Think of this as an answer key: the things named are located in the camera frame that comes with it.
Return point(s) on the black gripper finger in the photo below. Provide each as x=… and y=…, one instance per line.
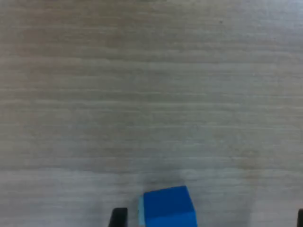
x=300, y=218
x=119, y=218

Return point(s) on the blue cube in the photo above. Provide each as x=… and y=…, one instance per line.
x=168, y=205

